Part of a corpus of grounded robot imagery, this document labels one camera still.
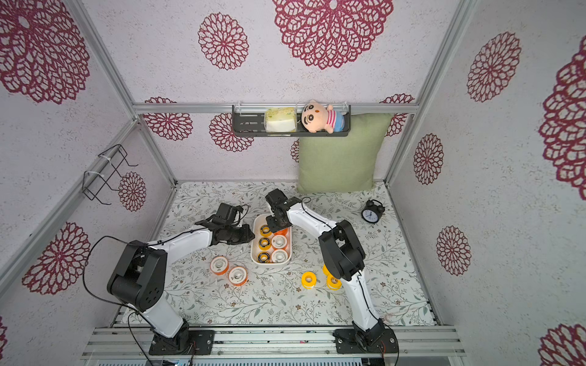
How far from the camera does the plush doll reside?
0.87 m

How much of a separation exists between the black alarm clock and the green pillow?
13 centimetres

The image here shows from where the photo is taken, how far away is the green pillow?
0.96 meters
